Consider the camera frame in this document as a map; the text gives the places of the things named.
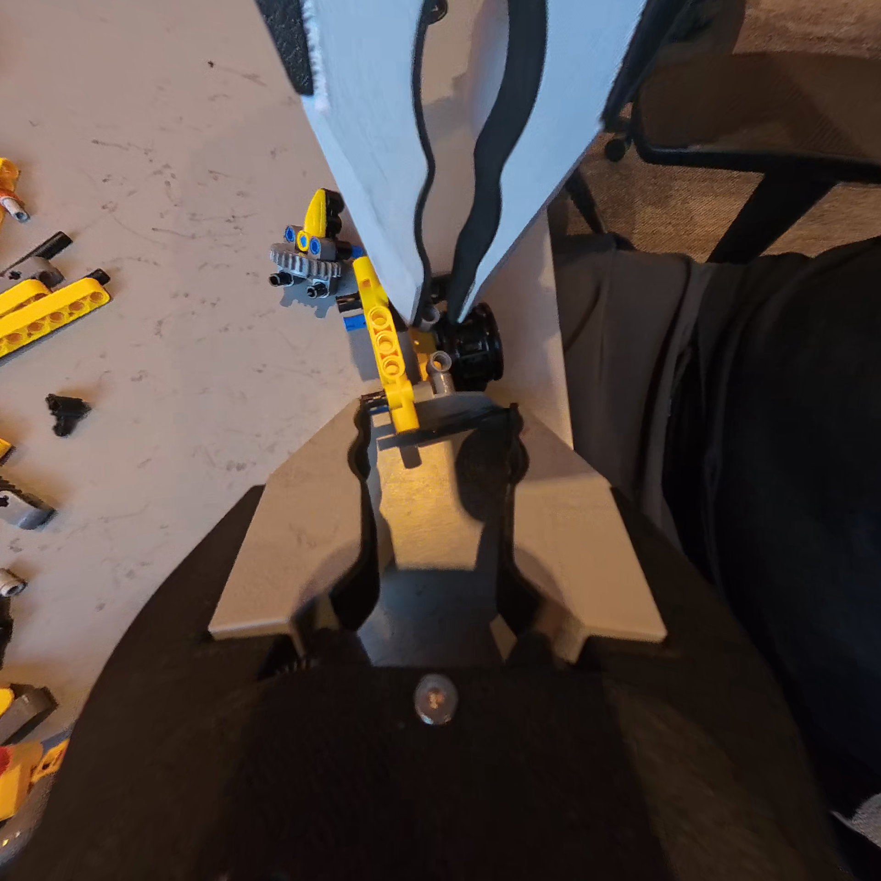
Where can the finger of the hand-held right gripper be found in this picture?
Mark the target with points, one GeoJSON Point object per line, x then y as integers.
{"type": "Point", "coordinates": [571, 103]}
{"type": "Point", "coordinates": [365, 137]}

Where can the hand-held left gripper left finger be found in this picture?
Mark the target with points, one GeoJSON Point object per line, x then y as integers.
{"type": "Point", "coordinates": [303, 537]}

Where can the black office chair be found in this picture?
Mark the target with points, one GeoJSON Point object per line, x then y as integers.
{"type": "Point", "coordinates": [758, 165]}

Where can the grey gear brick assembly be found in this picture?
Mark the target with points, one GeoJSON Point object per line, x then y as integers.
{"type": "Point", "coordinates": [303, 258]}

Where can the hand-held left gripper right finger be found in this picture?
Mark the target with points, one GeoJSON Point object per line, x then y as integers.
{"type": "Point", "coordinates": [578, 551]}

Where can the small black connector brick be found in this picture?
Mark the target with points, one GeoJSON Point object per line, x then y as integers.
{"type": "Point", "coordinates": [65, 411]}

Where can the grey desk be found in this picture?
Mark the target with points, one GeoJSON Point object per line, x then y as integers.
{"type": "Point", "coordinates": [172, 172]}

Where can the small grey red axle pin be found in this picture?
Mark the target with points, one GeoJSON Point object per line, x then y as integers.
{"type": "Point", "coordinates": [15, 207]}

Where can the pile of toy building bricks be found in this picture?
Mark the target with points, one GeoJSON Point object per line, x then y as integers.
{"type": "Point", "coordinates": [28, 293]}

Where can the long yellow holed beam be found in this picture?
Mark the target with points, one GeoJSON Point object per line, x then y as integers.
{"type": "Point", "coordinates": [62, 313]}

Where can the yellow black wheel brick assembly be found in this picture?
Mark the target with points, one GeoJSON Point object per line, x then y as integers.
{"type": "Point", "coordinates": [389, 344]}

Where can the grey toothed rack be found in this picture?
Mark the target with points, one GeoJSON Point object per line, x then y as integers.
{"type": "Point", "coordinates": [31, 513]}
{"type": "Point", "coordinates": [38, 265]}

